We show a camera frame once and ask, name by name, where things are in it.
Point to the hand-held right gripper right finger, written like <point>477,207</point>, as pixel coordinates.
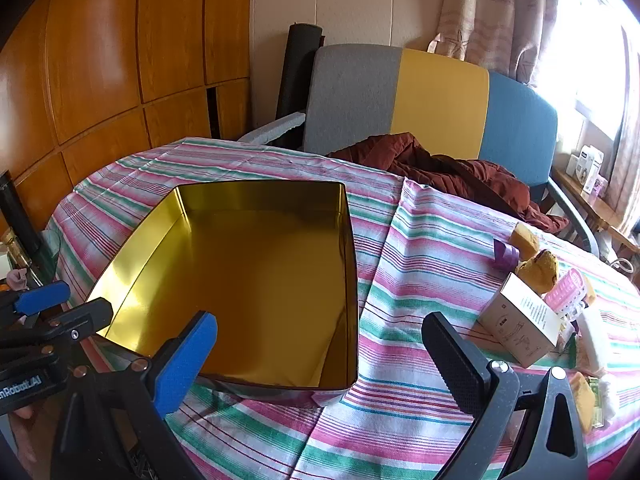
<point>457,365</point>

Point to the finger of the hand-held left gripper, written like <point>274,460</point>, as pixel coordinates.
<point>42,297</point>
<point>95,312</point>

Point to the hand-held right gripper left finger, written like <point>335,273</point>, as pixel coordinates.
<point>185,360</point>

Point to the white cardboard box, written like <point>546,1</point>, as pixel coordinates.
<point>520,317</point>

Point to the gold metal tin box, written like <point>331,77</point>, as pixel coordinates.
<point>250,270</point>

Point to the purple satin pouch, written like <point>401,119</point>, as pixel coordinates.
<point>505,255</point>

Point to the yellow printed pouch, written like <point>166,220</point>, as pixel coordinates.
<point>537,272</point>

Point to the yellow sponge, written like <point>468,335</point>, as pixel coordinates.
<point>582,400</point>
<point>589,290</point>
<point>525,240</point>

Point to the pink hair roller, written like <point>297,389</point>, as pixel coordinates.
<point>565,290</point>

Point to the white plastic bottle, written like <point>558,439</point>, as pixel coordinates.
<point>592,340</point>

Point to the white wrapper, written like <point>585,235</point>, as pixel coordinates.
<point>609,397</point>

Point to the person's left hand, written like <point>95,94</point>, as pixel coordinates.
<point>30,435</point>

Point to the striped tablecloth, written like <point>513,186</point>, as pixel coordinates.
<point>425,270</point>

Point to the maroon jacket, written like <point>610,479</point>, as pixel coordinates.
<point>450,175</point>

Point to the wooden side shelf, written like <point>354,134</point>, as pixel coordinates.
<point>600,210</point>

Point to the small pink box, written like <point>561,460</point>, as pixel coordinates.
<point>601,186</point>

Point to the small white box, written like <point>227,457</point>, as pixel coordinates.
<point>573,165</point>

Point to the white carton with picture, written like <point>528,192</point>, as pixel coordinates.
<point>592,165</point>

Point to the wooden wardrobe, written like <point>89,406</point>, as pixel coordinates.
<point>100,60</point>

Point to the patterned beige curtain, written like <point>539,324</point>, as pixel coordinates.
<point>627,150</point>
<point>490,10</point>

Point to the grey yellow blue chair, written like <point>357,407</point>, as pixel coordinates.
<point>350,100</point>

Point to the black rolled mat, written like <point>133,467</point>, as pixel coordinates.
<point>297,70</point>

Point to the window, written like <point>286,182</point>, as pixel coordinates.
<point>590,60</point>

